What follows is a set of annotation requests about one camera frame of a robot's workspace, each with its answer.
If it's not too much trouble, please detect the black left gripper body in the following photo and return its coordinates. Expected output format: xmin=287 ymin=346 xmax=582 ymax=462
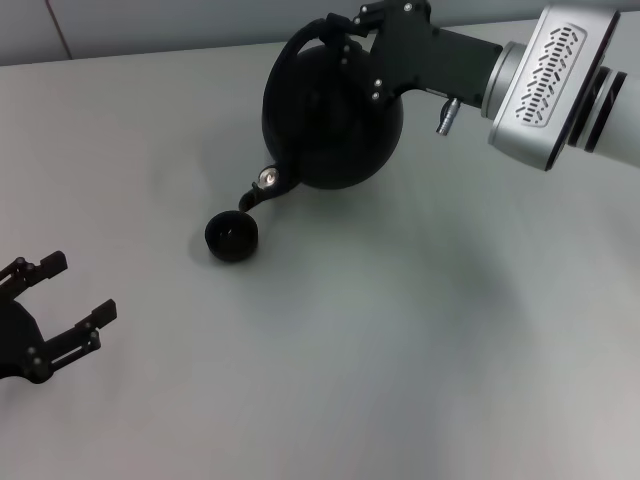
xmin=0 ymin=293 xmax=49 ymax=386

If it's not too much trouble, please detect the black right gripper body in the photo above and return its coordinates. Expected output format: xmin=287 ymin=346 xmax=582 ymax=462
xmin=367 ymin=0 xmax=504 ymax=109

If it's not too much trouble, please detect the black cast iron teapot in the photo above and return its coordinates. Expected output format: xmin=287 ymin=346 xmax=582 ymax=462
xmin=238 ymin=17 xmax=405 ymax=214

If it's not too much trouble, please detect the dark brown teacup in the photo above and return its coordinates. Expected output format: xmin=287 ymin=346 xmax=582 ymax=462
xmin=204 ymin=210 xmax=261 ymax=264

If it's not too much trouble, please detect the right gripper cable connector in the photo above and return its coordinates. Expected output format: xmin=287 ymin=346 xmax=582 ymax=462
xmin=434 ymin=97 xmax=461 ymax=137

